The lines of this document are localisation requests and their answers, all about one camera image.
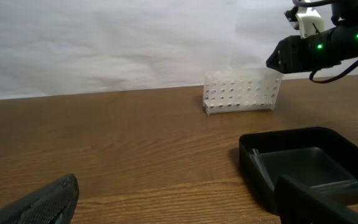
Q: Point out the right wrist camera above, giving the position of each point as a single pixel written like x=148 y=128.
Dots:
x=309 y=21

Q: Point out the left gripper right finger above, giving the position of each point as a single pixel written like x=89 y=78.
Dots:
x=303 y=208

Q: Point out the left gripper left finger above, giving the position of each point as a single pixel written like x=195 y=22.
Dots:
x=42 y=205

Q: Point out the white test tube rack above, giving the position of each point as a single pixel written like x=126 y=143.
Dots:
x=241 y=93

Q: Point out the black tray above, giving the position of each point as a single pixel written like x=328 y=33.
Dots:
x=306 y=137

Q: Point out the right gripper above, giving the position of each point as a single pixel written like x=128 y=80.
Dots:
x=300 y=54

